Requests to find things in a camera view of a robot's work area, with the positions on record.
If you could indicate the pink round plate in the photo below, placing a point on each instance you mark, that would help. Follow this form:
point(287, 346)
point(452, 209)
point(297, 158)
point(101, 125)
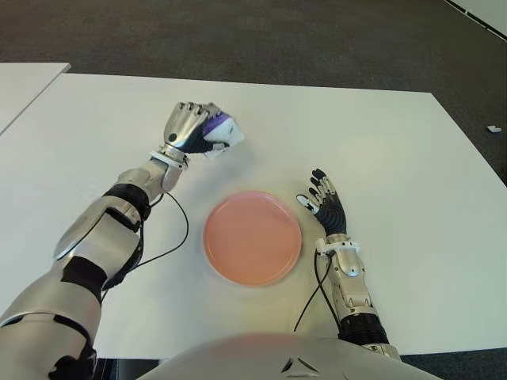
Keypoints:
point(253, 237)

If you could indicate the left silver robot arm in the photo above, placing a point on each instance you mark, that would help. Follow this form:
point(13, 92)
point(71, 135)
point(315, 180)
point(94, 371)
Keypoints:
point(99, 237)

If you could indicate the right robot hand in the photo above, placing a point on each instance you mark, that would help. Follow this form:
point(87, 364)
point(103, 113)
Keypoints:
point(332, 215)

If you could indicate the purple tissue paper pack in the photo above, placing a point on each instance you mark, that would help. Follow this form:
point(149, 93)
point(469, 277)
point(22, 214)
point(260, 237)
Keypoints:
point(226, 128)

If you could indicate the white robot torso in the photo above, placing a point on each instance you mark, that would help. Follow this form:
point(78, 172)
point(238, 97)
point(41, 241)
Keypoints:
point(245, 356)

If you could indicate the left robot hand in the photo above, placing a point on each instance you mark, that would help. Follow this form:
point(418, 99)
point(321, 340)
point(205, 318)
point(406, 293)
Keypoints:
point(182, 126)

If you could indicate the small white floor object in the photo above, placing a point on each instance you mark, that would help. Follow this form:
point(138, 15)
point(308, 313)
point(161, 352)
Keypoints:
point(493, 129)

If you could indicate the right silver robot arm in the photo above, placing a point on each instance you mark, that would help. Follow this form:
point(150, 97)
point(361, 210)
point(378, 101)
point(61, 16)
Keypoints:
point(350, 289)

